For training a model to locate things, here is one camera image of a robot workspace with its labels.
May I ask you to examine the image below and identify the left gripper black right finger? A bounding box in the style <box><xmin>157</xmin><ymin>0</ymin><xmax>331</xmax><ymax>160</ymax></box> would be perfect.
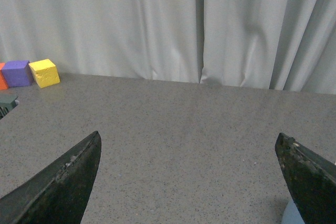
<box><xmin>275</xmin><ymin>133</ymin><xmax>335</xmax><ymax>223</ymax></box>

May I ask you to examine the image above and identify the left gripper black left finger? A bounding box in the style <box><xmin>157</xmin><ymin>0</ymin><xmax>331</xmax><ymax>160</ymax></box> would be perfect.
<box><xmin>1</xmin><ymin>131</ymin><xmax>101</xmax><ymax>223</ymax></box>

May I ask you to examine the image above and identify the blue cup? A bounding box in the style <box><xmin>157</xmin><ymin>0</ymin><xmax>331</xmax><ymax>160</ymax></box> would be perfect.
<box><xmin>281</xmin><ymin>200</ymin><xmax>304</xmax><ymax>224</ymax></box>

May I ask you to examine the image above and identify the dark green device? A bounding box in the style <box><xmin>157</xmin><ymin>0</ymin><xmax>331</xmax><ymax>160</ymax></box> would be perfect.
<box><xmin>0</xmin><ymin>93</ymin><xmax>18</xmax><ymax>119</ymax></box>

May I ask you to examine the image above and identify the orange foam cube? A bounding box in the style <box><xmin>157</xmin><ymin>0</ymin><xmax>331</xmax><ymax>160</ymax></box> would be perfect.
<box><xmin>0</xmin><ymin>62</ymin><xmax>8</xmax><ymax>90</ymax></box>

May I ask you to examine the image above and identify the yellow foam cube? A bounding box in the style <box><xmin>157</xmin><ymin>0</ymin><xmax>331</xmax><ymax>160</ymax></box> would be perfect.
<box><xmin>28</xmin><ymin>59</ymin><xmax>60</xmax><ymax>88</ymax></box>

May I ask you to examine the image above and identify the purple foam cube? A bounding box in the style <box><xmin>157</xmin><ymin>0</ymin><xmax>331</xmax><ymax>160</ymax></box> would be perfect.
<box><xmin>1</xmin><ymin>60</ymin><xmax>34</xmax><ymax>88</ymax></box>

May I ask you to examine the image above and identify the grey curtain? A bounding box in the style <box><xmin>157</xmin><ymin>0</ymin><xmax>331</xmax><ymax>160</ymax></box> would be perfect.
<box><xmin>1</xmin><ymin>0</ymin><xmax>335</xmax><ymax>94</ymax></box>

